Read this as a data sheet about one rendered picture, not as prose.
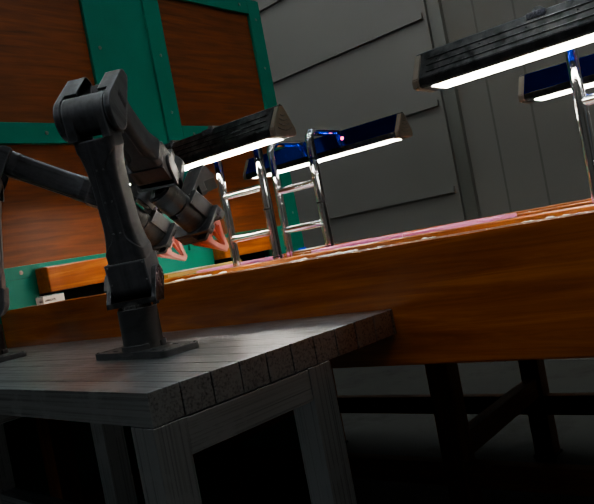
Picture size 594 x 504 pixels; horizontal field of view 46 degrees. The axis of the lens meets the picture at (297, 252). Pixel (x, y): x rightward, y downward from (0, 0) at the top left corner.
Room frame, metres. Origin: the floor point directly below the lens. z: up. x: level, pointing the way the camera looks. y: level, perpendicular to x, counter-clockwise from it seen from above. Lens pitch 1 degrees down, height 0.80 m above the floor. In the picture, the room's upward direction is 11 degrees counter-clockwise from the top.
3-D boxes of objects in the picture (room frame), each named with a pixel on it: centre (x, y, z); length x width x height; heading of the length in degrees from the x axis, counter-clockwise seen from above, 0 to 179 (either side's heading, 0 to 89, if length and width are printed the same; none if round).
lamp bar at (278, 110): (1.76, 0.22, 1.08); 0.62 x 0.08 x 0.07; 51
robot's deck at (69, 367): (1.48, 0.31, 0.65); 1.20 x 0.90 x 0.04; 46
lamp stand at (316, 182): (2.14, -0.09, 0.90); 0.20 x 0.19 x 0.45; 51
